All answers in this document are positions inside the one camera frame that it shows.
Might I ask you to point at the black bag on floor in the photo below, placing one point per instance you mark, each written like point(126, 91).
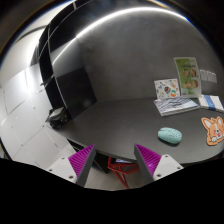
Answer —
point(58, 117)

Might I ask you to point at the red table leg frame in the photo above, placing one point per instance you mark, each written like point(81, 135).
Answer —
point(121, 170)

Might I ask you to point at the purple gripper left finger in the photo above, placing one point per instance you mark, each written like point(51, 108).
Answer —
point(76, 167)

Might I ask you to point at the orange corgi mouse pad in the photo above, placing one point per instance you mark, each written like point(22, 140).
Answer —
point(215, 130)

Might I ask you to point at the white sticker card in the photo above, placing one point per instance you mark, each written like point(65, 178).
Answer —
point(167, 88)

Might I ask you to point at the white wall socket plates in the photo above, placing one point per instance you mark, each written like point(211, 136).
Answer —
point(208, 76)

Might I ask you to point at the white blue book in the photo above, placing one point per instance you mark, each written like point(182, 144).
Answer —
point(211, 102)

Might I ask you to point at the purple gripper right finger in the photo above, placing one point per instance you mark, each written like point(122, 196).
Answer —
point(154, 166)

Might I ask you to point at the green standing poster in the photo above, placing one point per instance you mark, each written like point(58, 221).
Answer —
point(189, 76)

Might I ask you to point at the striped grey book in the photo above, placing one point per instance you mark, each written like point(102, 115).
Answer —
point(171, 106)

